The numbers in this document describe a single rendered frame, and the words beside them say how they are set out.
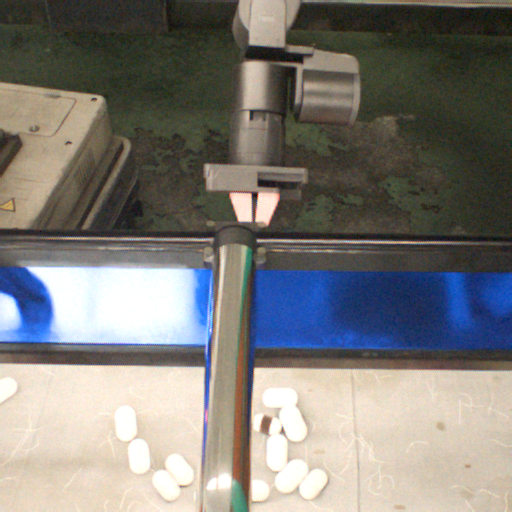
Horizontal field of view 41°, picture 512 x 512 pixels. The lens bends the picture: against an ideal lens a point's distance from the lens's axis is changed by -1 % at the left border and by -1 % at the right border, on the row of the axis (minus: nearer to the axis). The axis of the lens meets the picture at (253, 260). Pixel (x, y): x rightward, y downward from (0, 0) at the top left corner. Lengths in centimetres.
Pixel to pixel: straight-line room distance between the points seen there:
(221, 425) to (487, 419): 50
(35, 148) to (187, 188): 66
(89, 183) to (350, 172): 86
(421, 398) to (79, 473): 36
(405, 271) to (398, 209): 162
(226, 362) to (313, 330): 9
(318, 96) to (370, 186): 136
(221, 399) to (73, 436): 45
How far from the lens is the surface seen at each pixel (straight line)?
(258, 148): 68
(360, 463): 71
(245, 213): 67
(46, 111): 157
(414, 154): 218
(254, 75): 69
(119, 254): 37
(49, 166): 143
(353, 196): 201
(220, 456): 29
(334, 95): 70
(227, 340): 31
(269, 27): 69
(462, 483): 72
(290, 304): 37
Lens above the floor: 138
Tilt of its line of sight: 49 degrees down
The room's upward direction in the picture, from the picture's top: straight up
